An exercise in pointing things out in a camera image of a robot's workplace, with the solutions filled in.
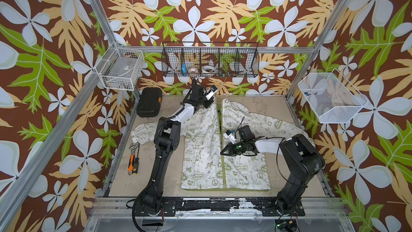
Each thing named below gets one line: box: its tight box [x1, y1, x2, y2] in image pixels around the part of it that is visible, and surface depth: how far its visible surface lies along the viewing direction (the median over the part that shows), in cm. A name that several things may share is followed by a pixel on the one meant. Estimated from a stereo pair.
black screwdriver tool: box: [131, 141, 141, 175], surface depth 88 cm
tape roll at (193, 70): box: [187, 67, 199, 74], surface depth 98 cm
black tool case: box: [136, 87, 163, 118], surface depth 113 cm
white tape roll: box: [201, 64, 217, 74], surface depth 100 cm
